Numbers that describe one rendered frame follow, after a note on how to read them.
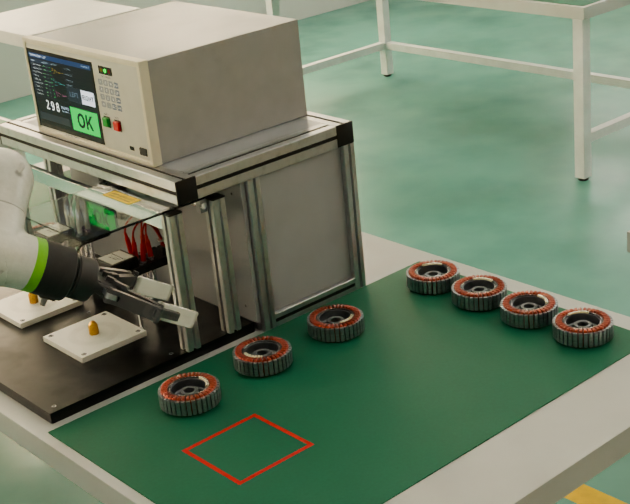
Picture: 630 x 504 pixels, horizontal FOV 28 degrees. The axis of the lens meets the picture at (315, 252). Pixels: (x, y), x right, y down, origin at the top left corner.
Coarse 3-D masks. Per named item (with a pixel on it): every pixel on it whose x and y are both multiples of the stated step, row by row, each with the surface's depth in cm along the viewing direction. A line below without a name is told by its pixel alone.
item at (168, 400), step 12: (192, 372) 230; (168, 384) 227; (180, 384) 228; (192, 384) 229; (204, 384) 227; (216, 384) 225; (168, 396) 222; (180, 396) 222; (192, 396) 221; (204, 396) 222; (216, 396) 224; (168, 408) 222; (180, 408) 221; (192, 408) 221; (204, 408) 222
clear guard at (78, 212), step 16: (80, 192) 244; (96, 192) 243; (128, 192) 241; (32, 208) 238; (48, 208) 237; (64, 208) 236; (80, 208) 235; (96, 208) 234; (112, 208) 233; (128, 208) 233; (144, 208) 232; (160, 208) 231; (176, 208) 231; (32, 224) 231; (48, 224) 229; (64, 224) 228; (80, 224) 227; (96, 224) 226; (112, 224) 225; (128, 224) 225; (64, 240) 222; (80, 240) 220
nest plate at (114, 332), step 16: (96, 320) 256; (112, 320) 255; (48, 336) 251; (64, 336) 250; (80, 336) 250; (96, 336) 249; (112, 336) 248; (128, 336) 248; (144, 336) 250; (64, 352) 246; (80, 352) 243; (96, 352) 243
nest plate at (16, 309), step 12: (0, 300) 270; (12, 300) 270; (24, 300) 269; (48, 300) 268; (60, 300) 267; (72, 300) 267; (0, 312) 264; (12, 312) 264; (24, 312) 263; (36, 312) 263; (48, 312) 262; (60, 312) 264; (24, 324) 259
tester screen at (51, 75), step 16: (32, 64) 261; (48, 64) 256; (64, 64) 251; (80, 64) 246; (48, 80) 258; (64, 80) 253; (80, 80) 248; (48, 96) 261; (64, 96) 255; (48, 112) 263; (64, 112) 257; (96, 112) 247; (64, 128) 260
